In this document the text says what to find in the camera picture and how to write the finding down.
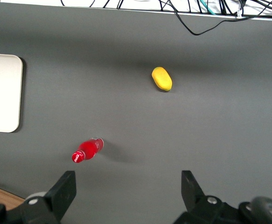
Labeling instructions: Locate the yellow mango toy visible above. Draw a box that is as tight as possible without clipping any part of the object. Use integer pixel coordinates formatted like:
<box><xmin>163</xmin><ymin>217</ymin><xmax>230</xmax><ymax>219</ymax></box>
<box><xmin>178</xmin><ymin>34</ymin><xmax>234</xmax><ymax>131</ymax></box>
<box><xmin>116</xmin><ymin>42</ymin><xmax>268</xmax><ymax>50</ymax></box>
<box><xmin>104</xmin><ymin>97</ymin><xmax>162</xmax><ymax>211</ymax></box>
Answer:
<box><xmin>151</xmin><ymin>66</ymin><xmax>173</xmax><ymax>92</ymax></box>

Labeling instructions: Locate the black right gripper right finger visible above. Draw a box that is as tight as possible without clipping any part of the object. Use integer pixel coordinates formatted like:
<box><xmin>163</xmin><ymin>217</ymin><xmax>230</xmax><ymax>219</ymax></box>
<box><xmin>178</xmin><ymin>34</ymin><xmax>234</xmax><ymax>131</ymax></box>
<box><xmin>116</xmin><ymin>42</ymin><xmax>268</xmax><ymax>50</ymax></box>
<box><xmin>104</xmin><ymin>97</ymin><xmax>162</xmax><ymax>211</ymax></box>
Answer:
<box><xmin>173</xmin><ymin>170</ymin><xmax>244</xmax><ymax>224</ymax></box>

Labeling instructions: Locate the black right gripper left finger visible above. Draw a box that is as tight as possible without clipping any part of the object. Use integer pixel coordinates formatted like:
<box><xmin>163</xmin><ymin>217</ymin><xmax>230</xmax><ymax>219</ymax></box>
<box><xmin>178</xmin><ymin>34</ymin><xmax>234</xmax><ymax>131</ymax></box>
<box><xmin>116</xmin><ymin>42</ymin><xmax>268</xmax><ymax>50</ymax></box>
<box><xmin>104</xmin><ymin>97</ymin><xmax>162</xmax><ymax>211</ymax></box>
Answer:
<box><xmin>21</xmin><ymin>170</ymin><xmax>77</xmax><ymax>224</ymax></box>

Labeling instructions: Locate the grey hose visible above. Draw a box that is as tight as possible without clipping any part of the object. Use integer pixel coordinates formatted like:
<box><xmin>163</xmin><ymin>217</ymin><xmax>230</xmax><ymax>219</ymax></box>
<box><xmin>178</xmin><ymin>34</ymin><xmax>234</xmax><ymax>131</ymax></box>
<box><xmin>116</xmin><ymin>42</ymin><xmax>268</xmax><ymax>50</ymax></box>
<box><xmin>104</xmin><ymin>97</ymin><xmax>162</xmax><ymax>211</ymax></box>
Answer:
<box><xmin>249</xmin><ymin>196</ymin><xmax>272</xmax><ymax>224</ymax></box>

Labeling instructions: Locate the black cable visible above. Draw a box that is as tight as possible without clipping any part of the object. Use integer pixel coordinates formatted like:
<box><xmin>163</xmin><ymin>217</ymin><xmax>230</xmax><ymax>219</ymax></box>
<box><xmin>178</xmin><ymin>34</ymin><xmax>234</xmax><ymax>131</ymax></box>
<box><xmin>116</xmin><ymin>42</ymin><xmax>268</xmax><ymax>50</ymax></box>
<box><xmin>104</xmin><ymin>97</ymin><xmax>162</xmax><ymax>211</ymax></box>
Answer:
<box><xmin>173</xmin><ymin>0</ymin><xmax>272</xmax><ymax>36</ymax></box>

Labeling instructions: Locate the red plastic bottle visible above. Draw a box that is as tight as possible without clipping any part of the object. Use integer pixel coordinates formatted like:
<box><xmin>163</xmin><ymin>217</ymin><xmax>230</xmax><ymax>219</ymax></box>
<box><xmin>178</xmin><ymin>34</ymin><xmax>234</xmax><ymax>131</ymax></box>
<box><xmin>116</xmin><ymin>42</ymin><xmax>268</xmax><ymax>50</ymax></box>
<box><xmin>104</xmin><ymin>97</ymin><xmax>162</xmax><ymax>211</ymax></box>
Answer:
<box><xmin>71</xmin><ymin>137</ymin><xmax>105</xmax><ymax>164</ymax></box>

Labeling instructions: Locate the green cable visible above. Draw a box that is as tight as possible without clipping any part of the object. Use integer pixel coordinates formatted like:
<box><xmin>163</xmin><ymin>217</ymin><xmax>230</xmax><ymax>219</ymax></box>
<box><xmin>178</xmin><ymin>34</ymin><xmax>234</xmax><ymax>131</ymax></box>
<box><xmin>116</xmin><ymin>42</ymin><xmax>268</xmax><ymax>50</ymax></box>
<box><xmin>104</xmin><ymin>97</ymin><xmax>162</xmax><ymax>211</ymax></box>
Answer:
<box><xmin>202</xmin><ymin>0</ymin><xmax>223</xmax><ymax>15</ymax></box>

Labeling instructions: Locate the white rounded tray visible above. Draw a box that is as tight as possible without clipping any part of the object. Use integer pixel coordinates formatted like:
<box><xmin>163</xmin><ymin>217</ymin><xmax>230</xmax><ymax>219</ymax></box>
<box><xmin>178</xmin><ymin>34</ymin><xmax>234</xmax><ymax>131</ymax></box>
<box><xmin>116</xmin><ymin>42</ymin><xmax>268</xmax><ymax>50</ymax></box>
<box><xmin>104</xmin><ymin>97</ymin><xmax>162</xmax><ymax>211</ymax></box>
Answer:
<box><xmin>0</xmin><ymin>53</ymin><xmax>24</xmax><ymax>133</ymax></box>

